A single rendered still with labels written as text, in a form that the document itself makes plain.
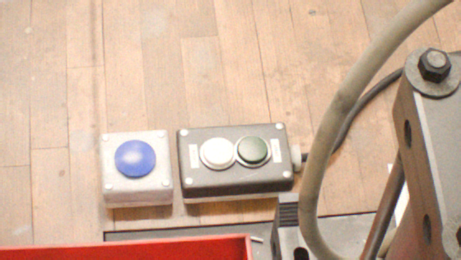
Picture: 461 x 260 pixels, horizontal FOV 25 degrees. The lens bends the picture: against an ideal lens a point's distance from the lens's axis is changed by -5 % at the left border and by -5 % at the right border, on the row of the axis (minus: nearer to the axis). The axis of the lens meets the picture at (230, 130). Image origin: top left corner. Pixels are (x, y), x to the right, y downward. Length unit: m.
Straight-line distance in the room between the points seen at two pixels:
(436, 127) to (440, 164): 0.01
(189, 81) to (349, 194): 0.20
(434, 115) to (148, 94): 0.76
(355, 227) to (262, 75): 0.20
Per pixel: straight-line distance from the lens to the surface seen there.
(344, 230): 1.05
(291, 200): 0.96
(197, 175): 1.04
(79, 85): 1.13
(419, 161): 0.39
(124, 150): 1.04
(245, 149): 1.04
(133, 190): 1.03
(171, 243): 0.97
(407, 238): 0.43
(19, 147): 1.10
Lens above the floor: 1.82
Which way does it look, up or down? 57 degrees down
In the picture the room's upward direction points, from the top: 5 degrees clockwise
